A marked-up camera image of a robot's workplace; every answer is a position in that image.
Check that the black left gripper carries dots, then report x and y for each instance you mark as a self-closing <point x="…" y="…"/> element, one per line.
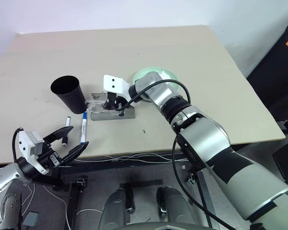
<point x="49" y="157"/>

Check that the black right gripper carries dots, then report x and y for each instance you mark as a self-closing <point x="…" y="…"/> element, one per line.
<point x="121" y="103"/>

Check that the white marker blue cap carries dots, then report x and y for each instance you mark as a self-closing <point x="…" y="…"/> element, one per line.
<point x="83" y="129"/>

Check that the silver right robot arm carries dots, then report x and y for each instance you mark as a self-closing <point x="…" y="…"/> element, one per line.
<point x="206" y="134"/>

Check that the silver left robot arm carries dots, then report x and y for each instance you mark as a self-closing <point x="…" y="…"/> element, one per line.
<point x="2" y="177"/>

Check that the black paper cup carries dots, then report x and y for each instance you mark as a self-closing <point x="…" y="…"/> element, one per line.
<point x="70" y="95"/>

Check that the white marker black cap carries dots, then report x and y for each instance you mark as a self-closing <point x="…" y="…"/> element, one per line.
<point x="68" y="121"/>

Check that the light green plate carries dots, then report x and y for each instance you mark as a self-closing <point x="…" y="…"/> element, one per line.
<point x="140" y="73"/>

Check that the black metal stand leg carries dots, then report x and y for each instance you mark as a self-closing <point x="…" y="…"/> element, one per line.
<point x="75" y="203"/>

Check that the dark grey rounded shape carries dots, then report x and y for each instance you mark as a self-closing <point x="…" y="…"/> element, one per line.
<point x="175" y="208"/>
<point x="115" y="208"/>

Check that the small grey box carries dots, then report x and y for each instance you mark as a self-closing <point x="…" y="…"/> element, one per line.
<point x="31" y="218"/>

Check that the black metal clamp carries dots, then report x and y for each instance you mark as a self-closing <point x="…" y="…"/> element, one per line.
<point x="192" y="178"/>

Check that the grey curved body panel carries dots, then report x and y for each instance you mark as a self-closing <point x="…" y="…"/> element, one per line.
<point x="165" y="226"/>

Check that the black bag with orange tag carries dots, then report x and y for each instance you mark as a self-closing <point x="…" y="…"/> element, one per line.
<point x="271" y="72"/>

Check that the black box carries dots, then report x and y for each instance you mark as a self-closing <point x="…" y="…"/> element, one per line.
<point x="286" y="160"/>

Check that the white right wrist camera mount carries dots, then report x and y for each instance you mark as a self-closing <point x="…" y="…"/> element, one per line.
<point x="114" y="83"/>

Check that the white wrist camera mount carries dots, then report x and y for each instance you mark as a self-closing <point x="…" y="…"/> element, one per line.
<point x="114" y="83"/>
<point x="24" y="143"/>

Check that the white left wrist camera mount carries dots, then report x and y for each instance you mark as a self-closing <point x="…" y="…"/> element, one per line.
<point x="24" y="143"/>

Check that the grey metal frame bar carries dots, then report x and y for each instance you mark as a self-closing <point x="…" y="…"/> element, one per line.
<point x="206" y="198"/>

